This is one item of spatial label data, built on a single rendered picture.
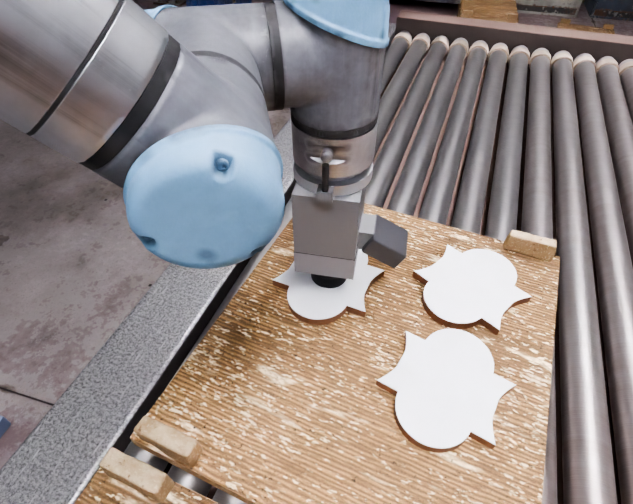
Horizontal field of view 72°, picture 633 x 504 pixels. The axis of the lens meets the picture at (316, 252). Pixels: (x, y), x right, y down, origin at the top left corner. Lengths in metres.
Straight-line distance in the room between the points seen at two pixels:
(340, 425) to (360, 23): 0.34
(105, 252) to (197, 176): 1.90
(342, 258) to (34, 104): 0.31
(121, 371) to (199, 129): 0.37
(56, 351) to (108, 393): 1.31
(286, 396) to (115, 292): 1.51
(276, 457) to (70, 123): 0.32
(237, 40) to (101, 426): 0.38
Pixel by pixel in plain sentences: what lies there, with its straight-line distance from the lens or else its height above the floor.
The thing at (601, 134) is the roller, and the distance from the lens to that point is 0.98.
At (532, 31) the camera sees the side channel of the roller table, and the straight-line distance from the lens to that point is 1.34.
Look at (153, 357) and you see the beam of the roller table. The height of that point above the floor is 0.91.
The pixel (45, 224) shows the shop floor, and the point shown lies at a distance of 2.37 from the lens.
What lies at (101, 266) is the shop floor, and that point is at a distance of 2.03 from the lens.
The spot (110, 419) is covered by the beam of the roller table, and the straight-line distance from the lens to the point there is 0.51.
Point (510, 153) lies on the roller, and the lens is 0.85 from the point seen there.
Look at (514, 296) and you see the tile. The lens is 0.55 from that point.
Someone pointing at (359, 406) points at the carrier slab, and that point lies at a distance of 0.45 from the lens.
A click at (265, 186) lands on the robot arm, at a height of 1.22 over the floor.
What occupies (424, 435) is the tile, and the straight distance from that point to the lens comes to 0.43.
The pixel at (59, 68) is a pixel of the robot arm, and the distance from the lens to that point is 0.20.
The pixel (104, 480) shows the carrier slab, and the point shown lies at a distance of 0.46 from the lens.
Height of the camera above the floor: 1.34
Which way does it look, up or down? 45 degrees down
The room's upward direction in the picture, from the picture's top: straight up
